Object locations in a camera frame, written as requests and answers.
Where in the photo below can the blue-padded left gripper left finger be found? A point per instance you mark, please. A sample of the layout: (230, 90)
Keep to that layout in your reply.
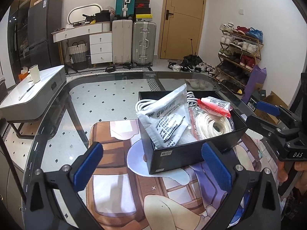
(42, 208)

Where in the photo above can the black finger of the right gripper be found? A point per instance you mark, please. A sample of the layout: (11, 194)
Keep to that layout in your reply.
(269, 131)

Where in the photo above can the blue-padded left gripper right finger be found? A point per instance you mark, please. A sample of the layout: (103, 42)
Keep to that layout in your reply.
(251, 202)

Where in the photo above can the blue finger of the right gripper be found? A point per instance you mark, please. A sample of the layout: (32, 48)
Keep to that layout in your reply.
(268, 108)

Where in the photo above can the red white packet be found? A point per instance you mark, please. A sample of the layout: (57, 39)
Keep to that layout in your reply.
(215, 106)

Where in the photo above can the white grey printed pouch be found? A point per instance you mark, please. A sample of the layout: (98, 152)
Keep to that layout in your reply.
(165, 119)

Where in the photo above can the white foam wrap sheet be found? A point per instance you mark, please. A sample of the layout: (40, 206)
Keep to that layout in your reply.
(186, 138)

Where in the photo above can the person's hand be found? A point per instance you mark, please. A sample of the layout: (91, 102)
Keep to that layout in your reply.
(291, 174)

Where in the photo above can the cardboard box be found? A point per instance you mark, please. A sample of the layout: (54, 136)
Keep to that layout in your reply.
(273, 99)

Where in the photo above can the purple bag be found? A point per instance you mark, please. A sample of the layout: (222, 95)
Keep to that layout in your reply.
(257, 76)

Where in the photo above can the wooden shoe rack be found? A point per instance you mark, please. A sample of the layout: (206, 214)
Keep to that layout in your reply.
(239, 55)

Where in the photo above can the anime printed desk mat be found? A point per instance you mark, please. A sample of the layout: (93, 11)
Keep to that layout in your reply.
(138, 187)

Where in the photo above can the black storage box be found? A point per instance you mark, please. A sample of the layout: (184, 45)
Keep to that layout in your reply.
(179, 156)

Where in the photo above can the grey white side cabinet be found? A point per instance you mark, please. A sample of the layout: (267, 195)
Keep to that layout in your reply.
(28, 102)

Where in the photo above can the wooden door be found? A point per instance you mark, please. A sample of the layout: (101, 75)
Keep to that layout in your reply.
(181, 28)

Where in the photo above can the white paper cup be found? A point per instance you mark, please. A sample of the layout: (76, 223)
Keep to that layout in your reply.
(35, 73)

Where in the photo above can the silver suitcase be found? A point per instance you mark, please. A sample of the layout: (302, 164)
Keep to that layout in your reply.
(143, 43)

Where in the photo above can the stacked shoe boxes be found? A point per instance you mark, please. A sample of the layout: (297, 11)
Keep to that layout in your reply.
(142, 10)

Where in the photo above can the woven laundry basket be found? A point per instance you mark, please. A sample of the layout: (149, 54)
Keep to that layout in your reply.
(77, 53)

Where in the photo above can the beige suitcase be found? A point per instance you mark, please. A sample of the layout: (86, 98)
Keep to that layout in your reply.
(122, 41)

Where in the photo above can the teal suitcase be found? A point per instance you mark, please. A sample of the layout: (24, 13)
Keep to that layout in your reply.
(124, 9)

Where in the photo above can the white drawer desk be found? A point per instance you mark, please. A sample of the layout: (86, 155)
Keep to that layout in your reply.
(99, 40)

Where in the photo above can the dark refrigerator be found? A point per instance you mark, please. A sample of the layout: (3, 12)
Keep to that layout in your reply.
(30, 39)

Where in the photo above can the oval mirror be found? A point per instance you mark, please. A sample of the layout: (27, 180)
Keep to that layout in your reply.
(79, 14)

